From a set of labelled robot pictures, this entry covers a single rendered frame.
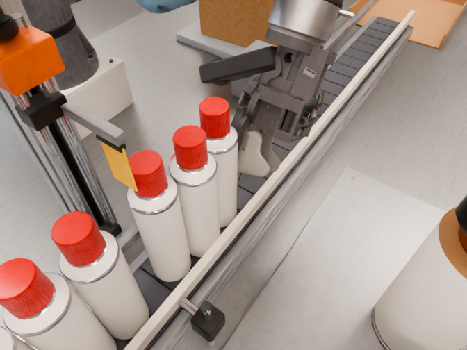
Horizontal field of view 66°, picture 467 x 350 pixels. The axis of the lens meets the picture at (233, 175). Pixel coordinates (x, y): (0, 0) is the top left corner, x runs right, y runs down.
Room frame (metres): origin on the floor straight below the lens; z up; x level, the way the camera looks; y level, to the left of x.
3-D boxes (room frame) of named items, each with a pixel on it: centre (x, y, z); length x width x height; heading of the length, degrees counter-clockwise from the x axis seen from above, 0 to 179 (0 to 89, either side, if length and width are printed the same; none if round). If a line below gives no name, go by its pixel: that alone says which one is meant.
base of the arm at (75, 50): (0.61, 0.34, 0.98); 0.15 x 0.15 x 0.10
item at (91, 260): (0.15, 0.13, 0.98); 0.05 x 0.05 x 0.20
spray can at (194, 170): (0.26, 0.04, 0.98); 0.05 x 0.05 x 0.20
